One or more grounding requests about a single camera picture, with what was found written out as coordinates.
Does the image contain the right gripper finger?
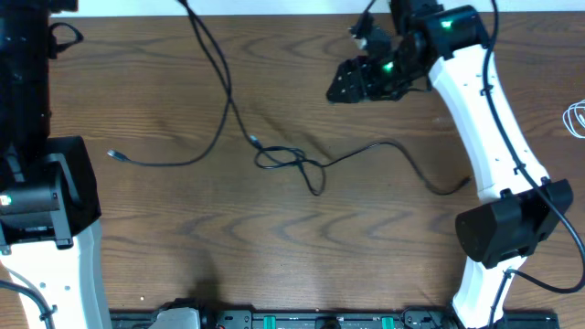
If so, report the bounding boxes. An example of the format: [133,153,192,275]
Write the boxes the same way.
[330,59,354,90]
[326,86,352,103]

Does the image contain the white cable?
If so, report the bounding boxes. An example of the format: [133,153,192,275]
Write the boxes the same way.
[561,98,585,140]

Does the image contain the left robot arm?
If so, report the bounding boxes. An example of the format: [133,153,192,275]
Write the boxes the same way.
[1,1,112,328]

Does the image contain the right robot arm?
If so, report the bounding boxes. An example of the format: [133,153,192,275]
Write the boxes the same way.
[326,1,573,328]

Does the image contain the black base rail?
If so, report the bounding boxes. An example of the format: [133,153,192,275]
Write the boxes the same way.
[109,308,561,329]

